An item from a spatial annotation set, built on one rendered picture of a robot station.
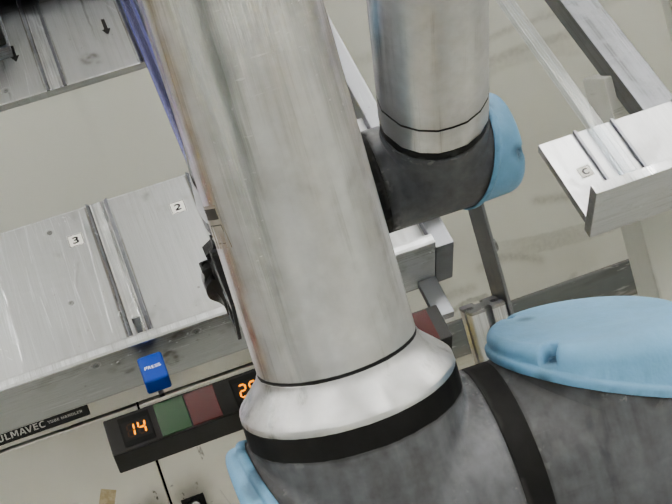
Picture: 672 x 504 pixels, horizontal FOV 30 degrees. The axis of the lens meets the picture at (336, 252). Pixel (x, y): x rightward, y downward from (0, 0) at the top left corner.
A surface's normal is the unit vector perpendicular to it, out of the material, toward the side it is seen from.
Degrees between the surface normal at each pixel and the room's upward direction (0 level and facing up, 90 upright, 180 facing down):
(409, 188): 96
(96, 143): 89
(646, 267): 90
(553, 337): 8
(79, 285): 44
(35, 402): 134
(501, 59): 90
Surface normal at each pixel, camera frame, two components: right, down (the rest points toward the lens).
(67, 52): -0.05, -0.59
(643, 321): -0.16, -0.97
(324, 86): 0.73, -0.04
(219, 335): 0.36, 0.74
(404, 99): -0.43, 0.75
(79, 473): 0.22, 0.12
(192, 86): -0.57, 0.36
